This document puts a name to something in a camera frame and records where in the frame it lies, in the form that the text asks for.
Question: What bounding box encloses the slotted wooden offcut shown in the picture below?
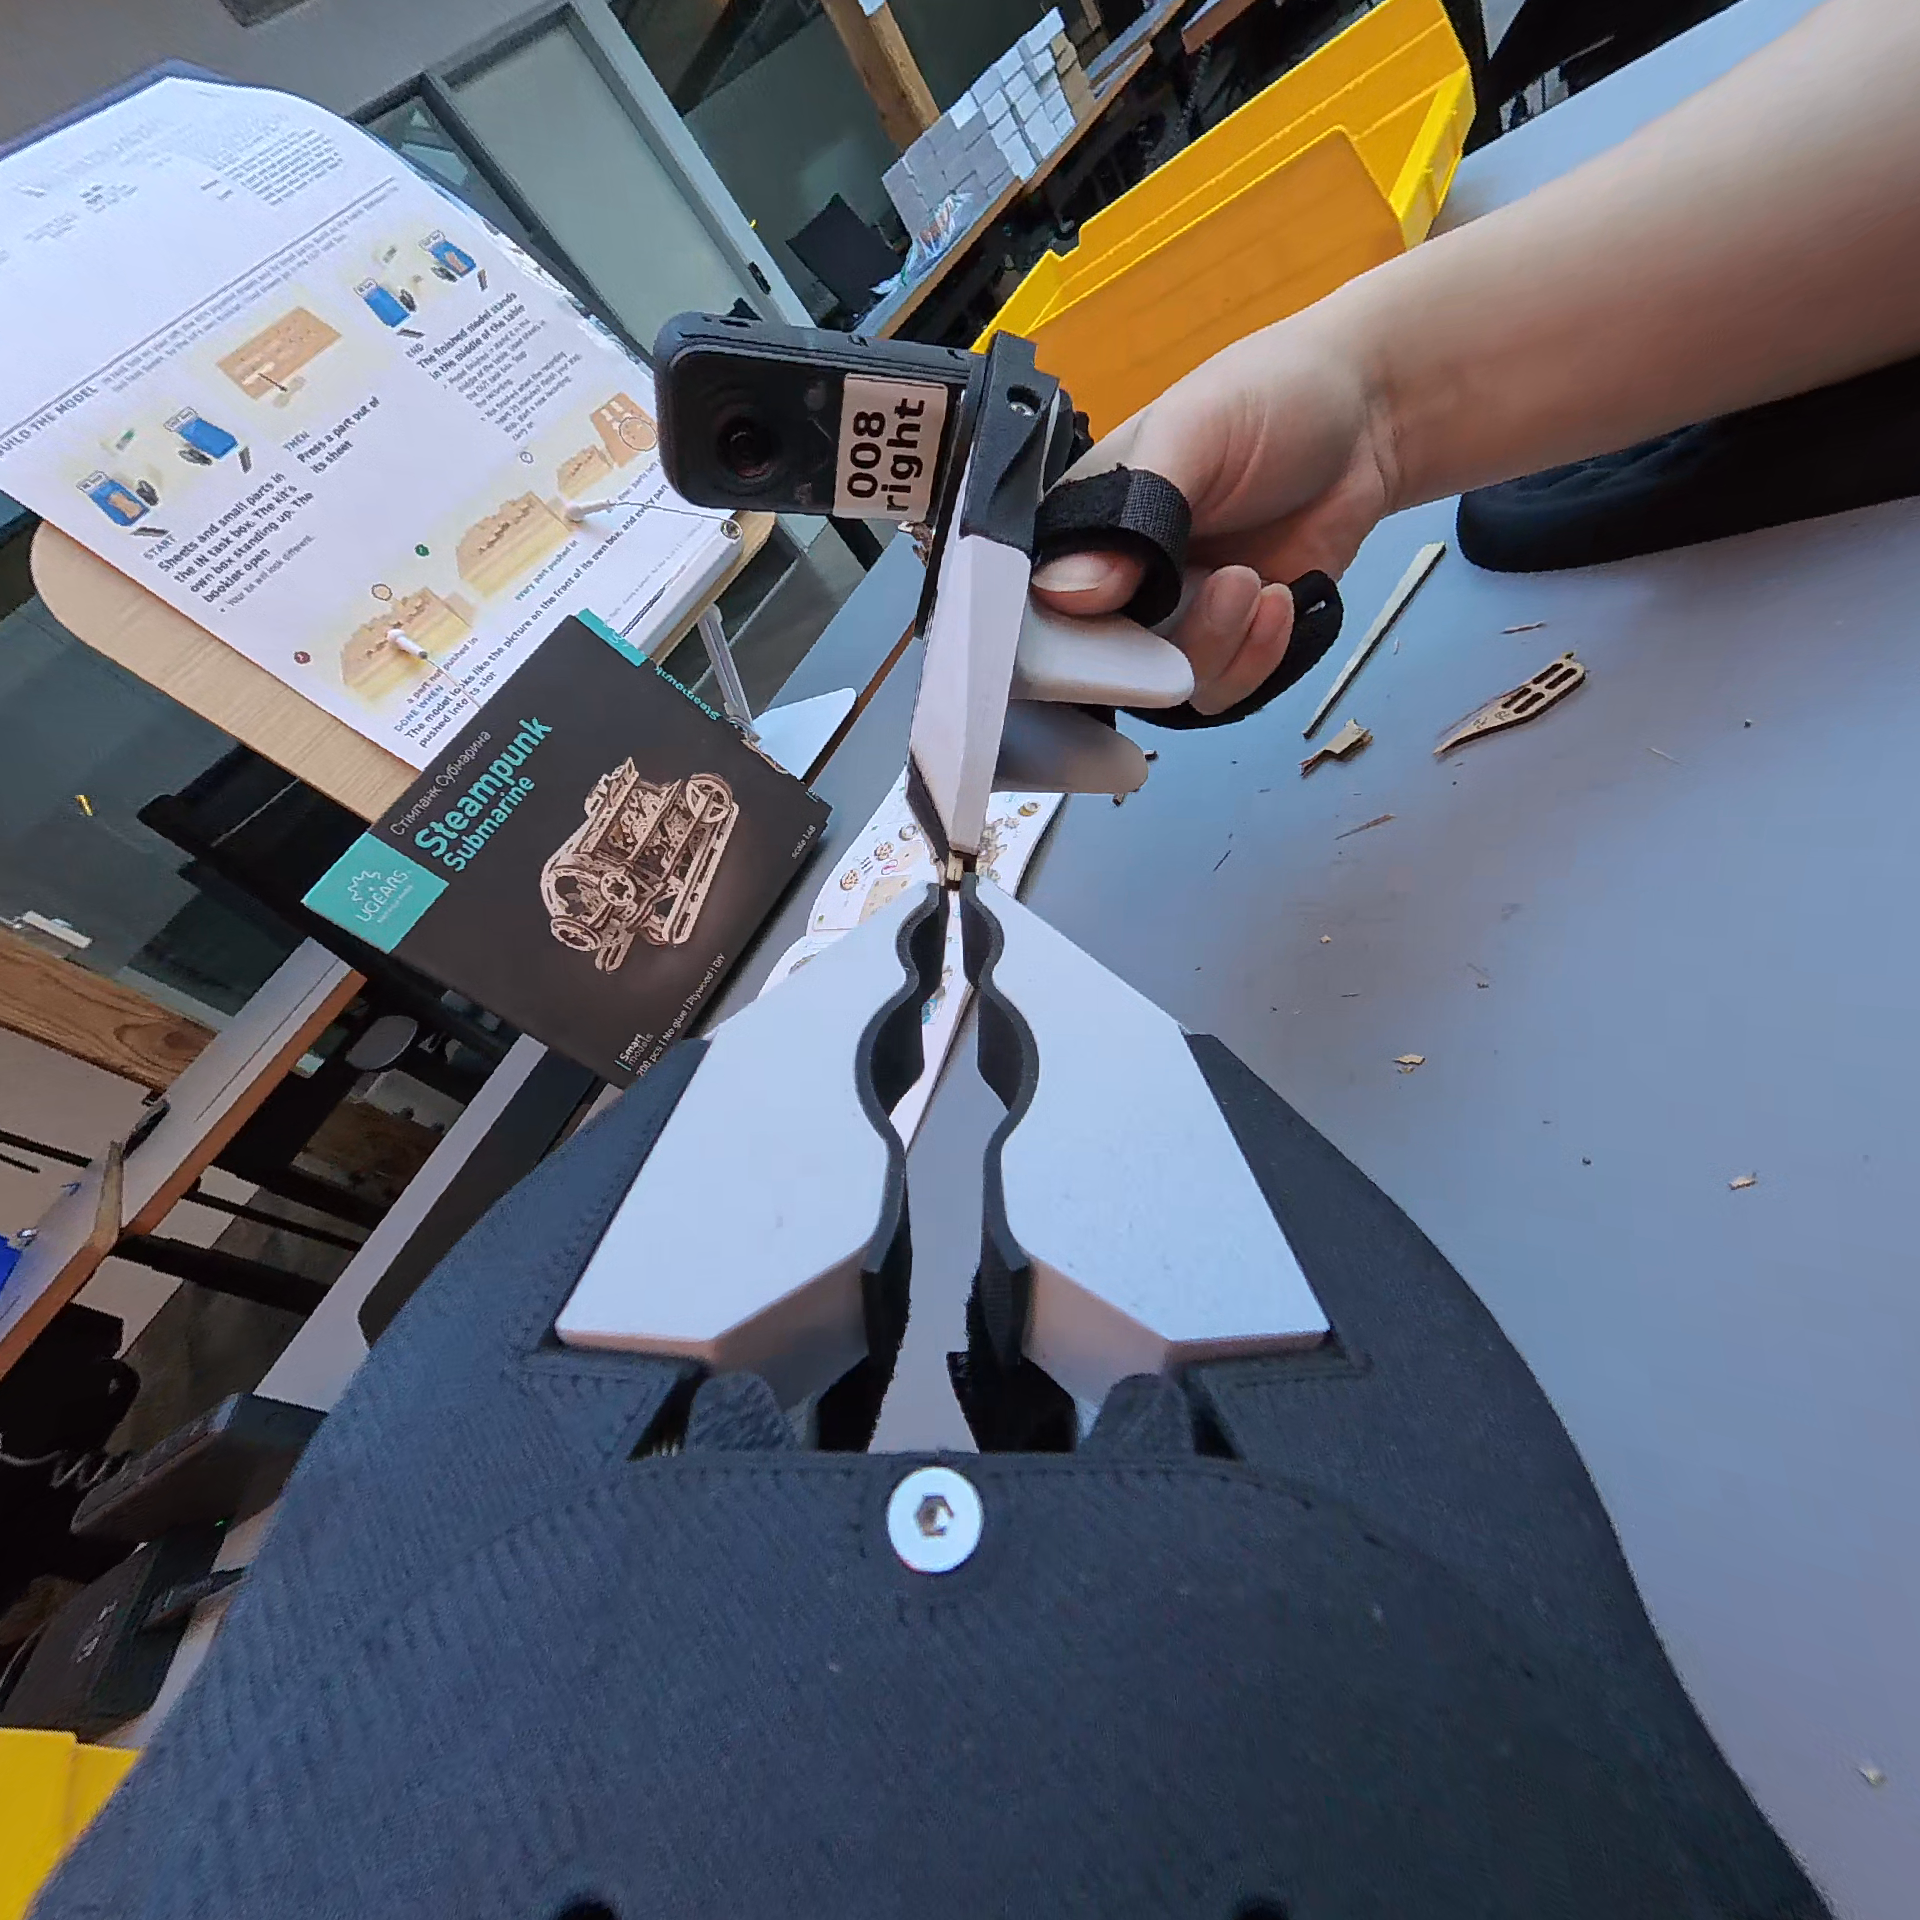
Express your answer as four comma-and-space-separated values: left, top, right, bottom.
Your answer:
1432, 651, 1589, 758

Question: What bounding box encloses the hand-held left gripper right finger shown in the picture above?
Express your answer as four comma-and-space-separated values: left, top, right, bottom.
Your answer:
960, 874, 1334, 1400

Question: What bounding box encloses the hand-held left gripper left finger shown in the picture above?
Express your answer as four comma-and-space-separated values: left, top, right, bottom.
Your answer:
555, 882, 950, 1450

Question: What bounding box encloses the long background workbench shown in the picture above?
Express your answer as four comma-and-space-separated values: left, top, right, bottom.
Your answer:
0, 930, 369, 1384

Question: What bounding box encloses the black model kit box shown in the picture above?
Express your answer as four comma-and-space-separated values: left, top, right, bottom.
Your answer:
300, 608, 833, 1090

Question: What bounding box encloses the black power adapter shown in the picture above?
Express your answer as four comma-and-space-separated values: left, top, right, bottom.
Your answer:
0, 1388, 301, 1748

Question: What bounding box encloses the thin wooden strip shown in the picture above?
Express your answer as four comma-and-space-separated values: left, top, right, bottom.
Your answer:
1301, 540, 1452, 740

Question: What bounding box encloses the tilted printed poster board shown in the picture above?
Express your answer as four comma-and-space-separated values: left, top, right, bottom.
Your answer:
0, 63, 782, 824

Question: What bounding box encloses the yellow plastic bin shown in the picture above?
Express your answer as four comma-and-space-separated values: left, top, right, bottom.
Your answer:
972, 0, 1482, 440
0, 1726, 146, 1920

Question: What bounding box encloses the printed instruction booklet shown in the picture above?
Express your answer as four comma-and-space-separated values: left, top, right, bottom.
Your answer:
750, 787, 1070, 1146

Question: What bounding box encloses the person's right hand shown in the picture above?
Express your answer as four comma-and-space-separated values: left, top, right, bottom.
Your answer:
1030, 320, 1408, 712

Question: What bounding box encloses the black mesh chair seat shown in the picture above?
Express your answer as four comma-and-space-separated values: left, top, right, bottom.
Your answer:
1452, 357, 1920, 576

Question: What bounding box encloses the stack of small white boxes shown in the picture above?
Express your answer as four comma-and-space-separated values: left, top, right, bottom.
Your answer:
880, 12, 1190, 230

